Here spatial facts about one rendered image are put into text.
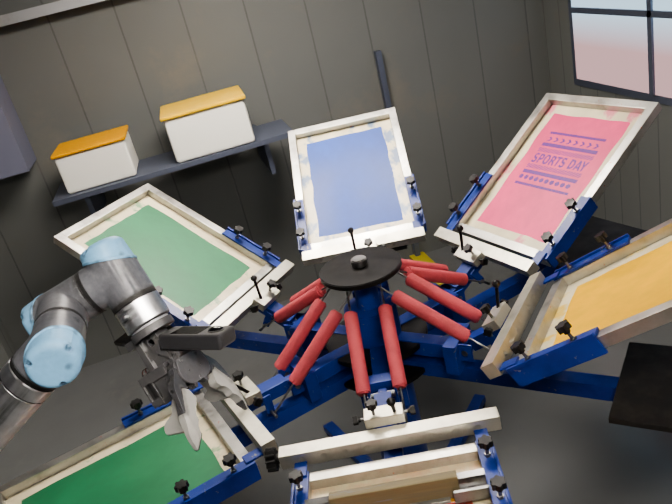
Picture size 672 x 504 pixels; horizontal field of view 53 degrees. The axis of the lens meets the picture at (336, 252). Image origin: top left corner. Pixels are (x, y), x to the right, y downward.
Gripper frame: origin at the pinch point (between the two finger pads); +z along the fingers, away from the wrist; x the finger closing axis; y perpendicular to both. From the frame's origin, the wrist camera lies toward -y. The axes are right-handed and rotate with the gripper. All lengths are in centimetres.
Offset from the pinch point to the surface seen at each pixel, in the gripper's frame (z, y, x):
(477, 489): 57, 6, -80
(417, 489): 49, 20, -77
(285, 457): 27, 57, -86
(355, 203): -37, 44, -224
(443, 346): 30, 14, -139
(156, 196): -92, 114, -186
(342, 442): 32, 42, -93
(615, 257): 34, -49, -155
